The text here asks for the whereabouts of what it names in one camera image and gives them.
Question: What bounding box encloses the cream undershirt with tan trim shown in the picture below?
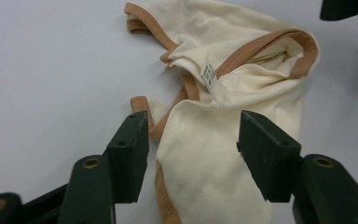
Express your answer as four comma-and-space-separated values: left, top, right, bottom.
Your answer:
124, 0, 321, 224

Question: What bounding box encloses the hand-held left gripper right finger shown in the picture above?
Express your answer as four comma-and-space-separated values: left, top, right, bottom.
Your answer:
236, 110, 358, 224

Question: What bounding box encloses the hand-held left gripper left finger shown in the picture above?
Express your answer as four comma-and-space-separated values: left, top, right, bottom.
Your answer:
57, 110, 150, 224

